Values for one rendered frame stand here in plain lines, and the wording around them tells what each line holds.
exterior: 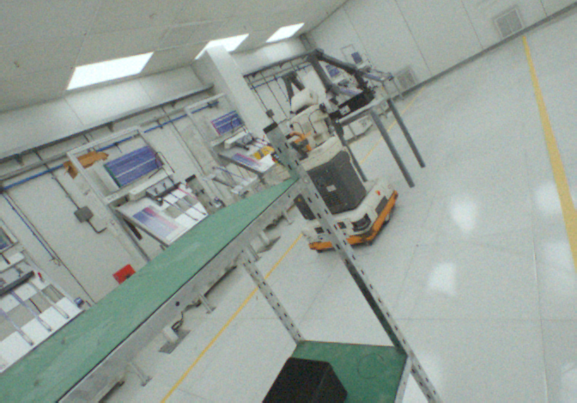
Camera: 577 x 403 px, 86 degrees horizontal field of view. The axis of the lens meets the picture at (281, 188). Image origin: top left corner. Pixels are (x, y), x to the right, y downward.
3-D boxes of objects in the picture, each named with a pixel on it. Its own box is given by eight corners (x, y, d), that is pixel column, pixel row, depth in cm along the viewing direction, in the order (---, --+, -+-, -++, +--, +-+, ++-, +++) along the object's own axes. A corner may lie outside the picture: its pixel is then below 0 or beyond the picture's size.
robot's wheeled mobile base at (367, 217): (374, 243, 222) (357, 214, 218) (310, 253, 267) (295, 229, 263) (402, 196, 267) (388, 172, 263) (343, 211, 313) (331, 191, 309)
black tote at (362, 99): (321, 129, 319) (315, 119, 317) (328, 123, 331) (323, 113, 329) (368, 104, 278) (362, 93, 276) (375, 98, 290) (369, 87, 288)
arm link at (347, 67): (310, 60, 267) (317, 51, 257) (310, 55, 269) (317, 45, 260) (351, 76, 284) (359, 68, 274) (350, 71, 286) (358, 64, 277)
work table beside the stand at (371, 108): (414, 186, 280) (372, 108, 267) (350, 204, 330) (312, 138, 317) (426, 165, 311) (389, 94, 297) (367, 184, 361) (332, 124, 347)
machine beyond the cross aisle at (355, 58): (406, 98, 794) (372, 29, 761) (398, 107, 735) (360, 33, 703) (361, 121, 886) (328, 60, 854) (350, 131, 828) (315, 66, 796)
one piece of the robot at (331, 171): (364, 222, 228) (306, 123, 214) (310, 234, 267) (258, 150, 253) (379, 199, 251) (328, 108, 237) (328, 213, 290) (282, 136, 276)
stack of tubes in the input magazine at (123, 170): (162, 165, 338) (148, 143, 334) (120, 186, 302) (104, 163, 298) (158, 168, 347) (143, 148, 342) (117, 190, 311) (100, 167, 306)
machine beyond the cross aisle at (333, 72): (391, 115, 692) (349, 37, 659) (379, 128, 633) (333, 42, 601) (341, 139, 784) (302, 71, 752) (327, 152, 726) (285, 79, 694)
